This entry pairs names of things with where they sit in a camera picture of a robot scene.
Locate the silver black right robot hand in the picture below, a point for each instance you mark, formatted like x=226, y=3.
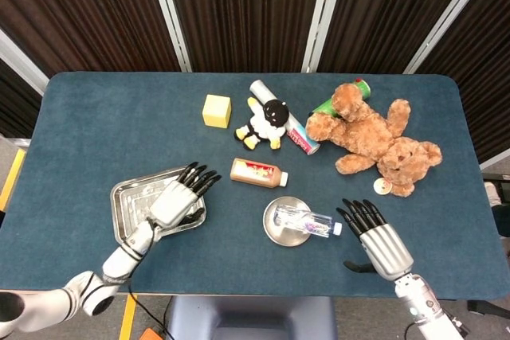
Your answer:
x=386, y=248

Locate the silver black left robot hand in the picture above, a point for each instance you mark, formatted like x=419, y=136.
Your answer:
x=175, y=204

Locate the clear water bottle purple label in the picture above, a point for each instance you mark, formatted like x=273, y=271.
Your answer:
x=315, y=225

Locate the juice bottle with red label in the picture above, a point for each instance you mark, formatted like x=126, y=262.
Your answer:
x=255, y=173

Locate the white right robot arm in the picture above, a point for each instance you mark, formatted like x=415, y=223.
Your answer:
x=426, y=312

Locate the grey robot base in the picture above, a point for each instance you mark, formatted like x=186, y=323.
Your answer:
x=255, y=320

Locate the rectangular stainless steel tray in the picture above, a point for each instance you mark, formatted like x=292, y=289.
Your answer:
x=127, y=204

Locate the round paper hang tag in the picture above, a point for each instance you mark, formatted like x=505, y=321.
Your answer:
x=382, y=187

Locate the round stainless steel plate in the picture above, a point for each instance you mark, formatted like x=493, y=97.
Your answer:
x=287, y=238

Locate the yellow cube block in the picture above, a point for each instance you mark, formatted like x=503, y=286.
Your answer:
x=216, y=111

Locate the blue table cloth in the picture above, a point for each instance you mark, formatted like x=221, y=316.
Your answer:
x=99, y=125

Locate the brown teddy bear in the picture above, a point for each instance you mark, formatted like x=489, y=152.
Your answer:
x=370, y=137

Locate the black and white plush doll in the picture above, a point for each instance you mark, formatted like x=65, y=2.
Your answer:
x=265, y=125

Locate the orange floor box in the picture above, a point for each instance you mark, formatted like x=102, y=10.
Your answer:
x=151, y=334

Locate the plastic food wrap roll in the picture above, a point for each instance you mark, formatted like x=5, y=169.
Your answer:
x=261, y=89

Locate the green cylindrical can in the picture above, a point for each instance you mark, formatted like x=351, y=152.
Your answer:
x=364, y=89

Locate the brown partition panel white frame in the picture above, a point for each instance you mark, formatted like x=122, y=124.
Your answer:
x=486, y=77
x=398, y=9
x=247, y=9
x=16, y=89
x=79, y=9

